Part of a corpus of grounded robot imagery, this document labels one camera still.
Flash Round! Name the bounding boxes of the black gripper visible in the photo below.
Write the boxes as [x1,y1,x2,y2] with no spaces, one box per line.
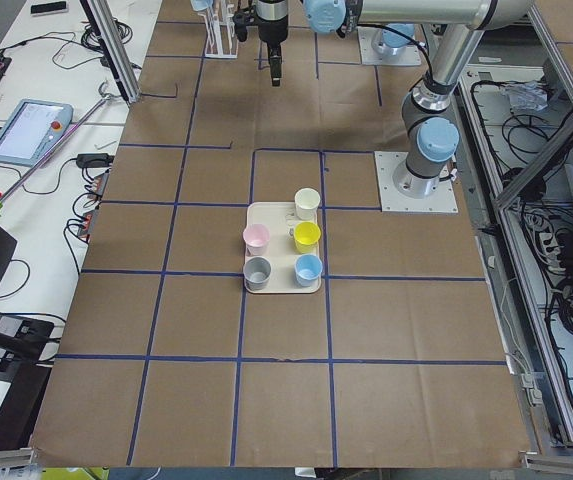
[255,0,287,87]

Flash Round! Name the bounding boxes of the light blue plastic cup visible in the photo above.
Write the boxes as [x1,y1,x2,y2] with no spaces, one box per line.
[295,254,323,287]
[190,0,213,13]

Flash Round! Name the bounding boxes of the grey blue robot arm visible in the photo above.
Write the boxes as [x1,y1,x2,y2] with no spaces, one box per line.
[303,0,533,199]

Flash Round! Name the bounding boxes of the cream white plastic cup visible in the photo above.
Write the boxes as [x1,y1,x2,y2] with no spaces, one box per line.
[294,187,321,221]

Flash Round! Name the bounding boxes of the pink plastic cup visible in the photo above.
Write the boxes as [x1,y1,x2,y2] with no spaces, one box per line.
[242,223,270,255]

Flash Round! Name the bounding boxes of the yellow plastic cup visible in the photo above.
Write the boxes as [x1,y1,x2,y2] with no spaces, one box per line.
[293,221,321,254]

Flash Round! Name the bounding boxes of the grey plastic cup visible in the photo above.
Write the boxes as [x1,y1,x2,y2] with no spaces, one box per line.
[243,256,272,292]

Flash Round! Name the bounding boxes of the cream tray with rabbit drawing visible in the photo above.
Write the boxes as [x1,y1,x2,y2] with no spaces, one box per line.
[244,202,322,294]

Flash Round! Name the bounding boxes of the blue teach pendant tablet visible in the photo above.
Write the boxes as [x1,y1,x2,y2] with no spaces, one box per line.
[0,99,73,167]

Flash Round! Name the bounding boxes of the long metal reach pole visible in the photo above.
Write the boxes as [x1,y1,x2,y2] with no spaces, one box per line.
[0,80,117,210]

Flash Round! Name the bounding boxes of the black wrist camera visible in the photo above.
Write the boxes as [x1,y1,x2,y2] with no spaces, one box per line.
[233,6,255,43]

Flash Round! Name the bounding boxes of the white wire cup rack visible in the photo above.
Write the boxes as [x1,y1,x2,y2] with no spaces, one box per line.
[196,0,238,59]

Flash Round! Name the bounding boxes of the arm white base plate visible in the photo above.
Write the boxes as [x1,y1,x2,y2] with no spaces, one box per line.
[358,27,425,67]
[374,151,458,215]

